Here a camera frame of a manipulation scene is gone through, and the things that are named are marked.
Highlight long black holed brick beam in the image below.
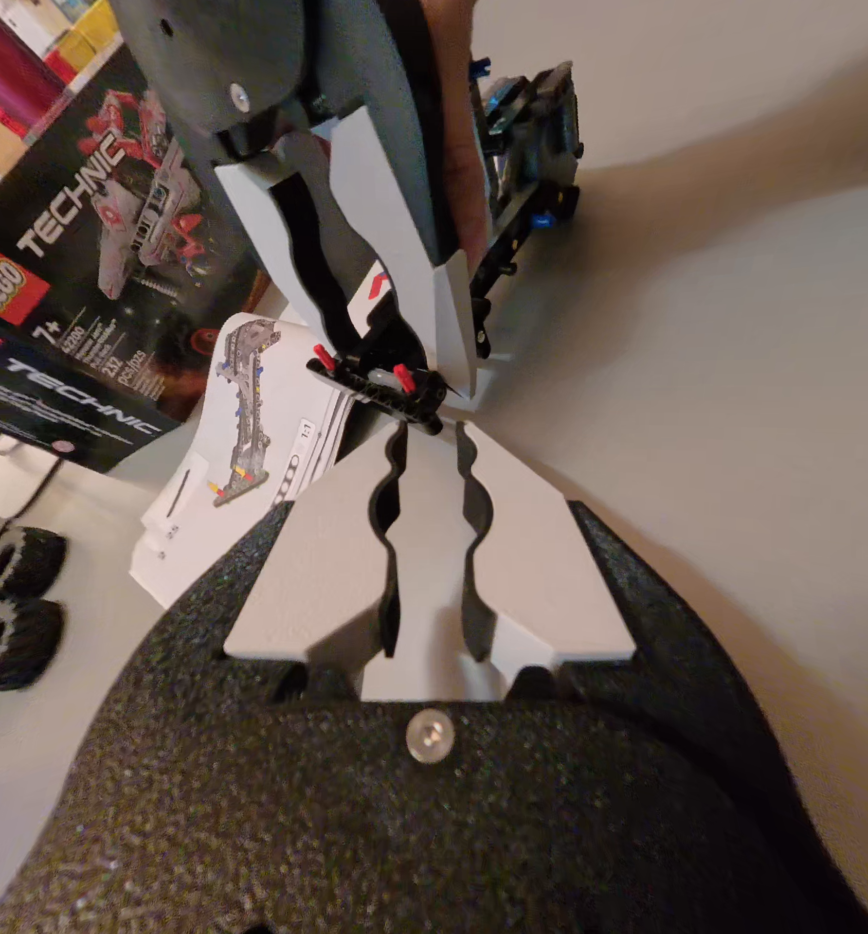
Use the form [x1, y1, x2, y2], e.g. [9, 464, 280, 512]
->
[306, 358, 442, 436]

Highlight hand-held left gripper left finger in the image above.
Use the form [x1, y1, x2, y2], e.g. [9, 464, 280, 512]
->
[222, 419, 411, 665]

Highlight toy set box red vehicle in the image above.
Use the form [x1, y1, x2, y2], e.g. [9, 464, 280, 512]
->
[0, 44, 271, 329]

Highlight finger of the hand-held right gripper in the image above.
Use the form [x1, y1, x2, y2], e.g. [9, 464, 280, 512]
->
[214, 135, 406, 344]
[308, 104, 479, 401]

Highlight small white box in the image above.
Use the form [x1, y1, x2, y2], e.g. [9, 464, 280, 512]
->
[0, 436, 63, 521]

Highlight magenta container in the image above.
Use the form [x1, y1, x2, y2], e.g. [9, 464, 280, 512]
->
[0, 0, 66, 136]

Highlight black toy brick frame assembly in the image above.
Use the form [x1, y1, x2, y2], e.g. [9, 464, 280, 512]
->
[306, 57, 587, 439]

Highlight white building instruction booklet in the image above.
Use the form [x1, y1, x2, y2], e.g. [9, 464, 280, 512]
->
[129, 312, 380, 610]

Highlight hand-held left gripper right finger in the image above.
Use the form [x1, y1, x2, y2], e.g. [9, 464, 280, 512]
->
[454, 419, 638, 681]

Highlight person's right hand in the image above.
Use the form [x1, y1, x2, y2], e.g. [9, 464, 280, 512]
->
[421, 0, 492, 262]

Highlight black toy tire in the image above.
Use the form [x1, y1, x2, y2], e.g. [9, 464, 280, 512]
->
[0, 598, 66, 694]
[0, 527, 69, 601]

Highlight yellow storage bin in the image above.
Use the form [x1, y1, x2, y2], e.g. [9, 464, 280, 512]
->
[43, 0, 125, 74]

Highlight black toy set box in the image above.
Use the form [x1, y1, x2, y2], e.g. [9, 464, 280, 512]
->
[0, 310, 263, 475]

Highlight grey desk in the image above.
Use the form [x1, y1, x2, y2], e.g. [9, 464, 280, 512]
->
[0, 36, 868, 934]

